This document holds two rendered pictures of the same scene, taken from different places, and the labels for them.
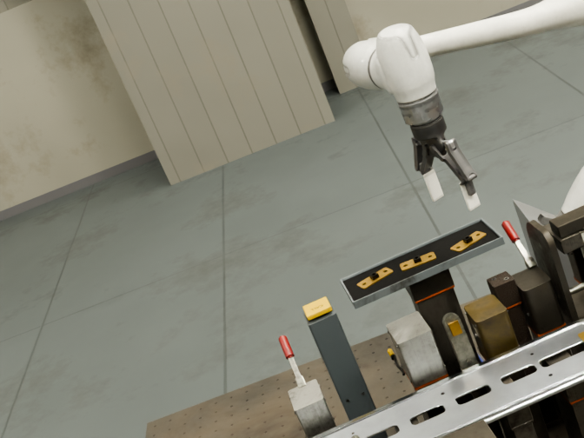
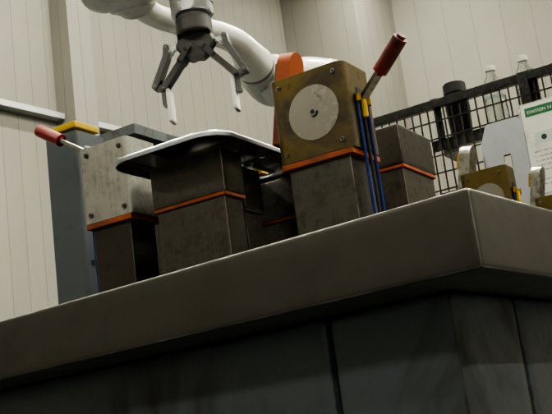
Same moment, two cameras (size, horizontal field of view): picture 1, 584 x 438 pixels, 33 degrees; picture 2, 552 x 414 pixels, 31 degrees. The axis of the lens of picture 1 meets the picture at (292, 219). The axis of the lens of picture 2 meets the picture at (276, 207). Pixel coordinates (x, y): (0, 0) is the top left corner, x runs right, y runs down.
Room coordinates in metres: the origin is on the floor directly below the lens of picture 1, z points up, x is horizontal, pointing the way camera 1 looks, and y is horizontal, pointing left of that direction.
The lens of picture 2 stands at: (0.90, 1.22, 0.59)
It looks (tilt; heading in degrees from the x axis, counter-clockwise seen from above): 14 degrees up; 302
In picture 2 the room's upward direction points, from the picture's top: 7 degrees counter-clockwise
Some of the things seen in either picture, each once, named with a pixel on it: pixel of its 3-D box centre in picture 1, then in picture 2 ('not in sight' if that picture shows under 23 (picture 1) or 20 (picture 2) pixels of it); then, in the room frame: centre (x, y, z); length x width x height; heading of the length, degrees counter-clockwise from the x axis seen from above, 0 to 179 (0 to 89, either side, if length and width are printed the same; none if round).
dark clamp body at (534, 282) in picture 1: (550, 346); not in sight; (1.93, -0.43, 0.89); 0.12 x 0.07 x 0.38; 2
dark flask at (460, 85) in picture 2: not in sight; (458, 112); (1.97, -1.58, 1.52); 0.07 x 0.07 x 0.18
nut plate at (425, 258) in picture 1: (417, 260); not in sight; (2.04, -0.23, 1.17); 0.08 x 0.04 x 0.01; 85
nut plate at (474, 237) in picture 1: (467, 240); not in sight; (2.03, -0.35, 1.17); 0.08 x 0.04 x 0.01; 111
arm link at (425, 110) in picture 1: (421, 107); (191, 6); (2.03, -0.35, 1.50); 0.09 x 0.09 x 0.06
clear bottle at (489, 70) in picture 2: not in sight; (494, 97); (1.85, -1.58, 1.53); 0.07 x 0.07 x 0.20
